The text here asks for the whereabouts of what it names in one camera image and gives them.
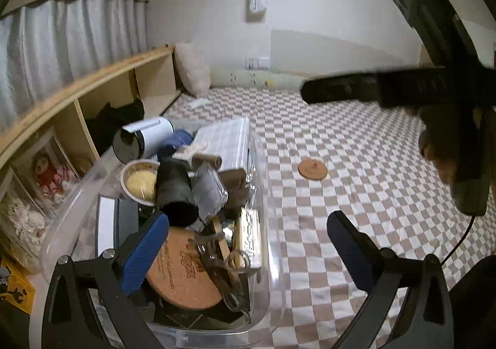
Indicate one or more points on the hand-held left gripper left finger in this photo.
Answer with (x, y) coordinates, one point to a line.
(145, 252)

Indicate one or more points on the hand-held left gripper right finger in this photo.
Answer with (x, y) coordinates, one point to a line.
(348, 248)

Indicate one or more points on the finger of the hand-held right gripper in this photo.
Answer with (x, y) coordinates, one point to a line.
(337, 88)

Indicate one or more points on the panda cork coaster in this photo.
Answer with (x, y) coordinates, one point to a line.
(182, 275)

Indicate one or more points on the black ribbed cylinder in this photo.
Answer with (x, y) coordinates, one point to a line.
(174, 190)

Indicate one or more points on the clear tape roll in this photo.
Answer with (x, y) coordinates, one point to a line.
(128, 172)

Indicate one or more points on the clear plastic storage box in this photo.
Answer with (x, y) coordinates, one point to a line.
(271, 275)

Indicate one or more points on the brown cork coaster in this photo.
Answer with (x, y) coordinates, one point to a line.
(312, 169)

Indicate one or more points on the white cylinder bottle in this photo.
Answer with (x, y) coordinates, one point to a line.
(147, 135)

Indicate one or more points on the plaid notebook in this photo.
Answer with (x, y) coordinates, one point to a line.
(228, 139)

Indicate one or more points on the person's right hand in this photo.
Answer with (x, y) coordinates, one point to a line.
(432, 143)

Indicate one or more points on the grey headboard panel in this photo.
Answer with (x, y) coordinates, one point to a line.
(341, 54)

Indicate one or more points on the black box white edge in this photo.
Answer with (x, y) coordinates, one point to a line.
(124, 217)

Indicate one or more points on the checkered bedsheet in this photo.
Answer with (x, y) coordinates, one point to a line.
(348, 178)

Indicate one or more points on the cream wrapped packet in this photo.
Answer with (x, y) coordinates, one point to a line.
(248, 236)

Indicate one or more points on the brown powder puff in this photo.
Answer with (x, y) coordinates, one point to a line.
(236, 186)

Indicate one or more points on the pink bear bouquet box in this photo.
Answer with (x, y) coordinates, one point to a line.
(46, 174)

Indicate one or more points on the white bear bouquet box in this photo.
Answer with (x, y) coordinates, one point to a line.
(21, 217)

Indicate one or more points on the yellow black printed box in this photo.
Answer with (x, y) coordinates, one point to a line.
(17, 291)

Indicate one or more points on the black cloth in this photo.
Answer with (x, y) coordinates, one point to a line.
(112, 120)

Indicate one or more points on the white paper packet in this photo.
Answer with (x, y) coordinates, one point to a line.
(197, 103)

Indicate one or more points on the fluffy white pillow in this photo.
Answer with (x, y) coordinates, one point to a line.
(192, 69)

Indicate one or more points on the wooden shelf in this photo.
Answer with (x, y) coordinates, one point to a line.
(155, 81)

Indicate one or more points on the grey curtain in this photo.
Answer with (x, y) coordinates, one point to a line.
(58, 42)

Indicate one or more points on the white wall switch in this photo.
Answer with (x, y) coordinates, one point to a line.
(263, 63)

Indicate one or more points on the white wall socket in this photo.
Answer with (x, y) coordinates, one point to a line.
(250, 63)

